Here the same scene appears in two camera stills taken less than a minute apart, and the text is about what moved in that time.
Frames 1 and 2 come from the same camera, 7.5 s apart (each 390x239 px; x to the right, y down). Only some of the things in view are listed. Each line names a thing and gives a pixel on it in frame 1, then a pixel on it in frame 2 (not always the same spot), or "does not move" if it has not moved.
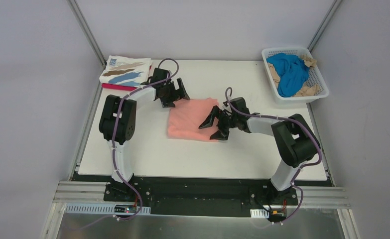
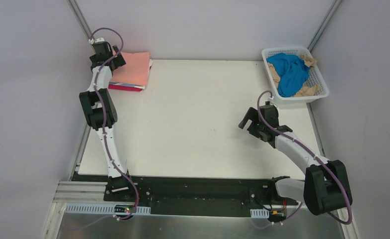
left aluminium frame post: [73, 7] does not move
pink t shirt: [185, 118] → [136, 70]
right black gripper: [223, 120] → [254, 125]
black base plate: [203, 197] does not move
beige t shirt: [306, 90] does not move
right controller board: [277, 214] does not move
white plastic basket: [294, 74] does not move
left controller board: [125, 208] does not move
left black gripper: [171, 93] → [116, 61]
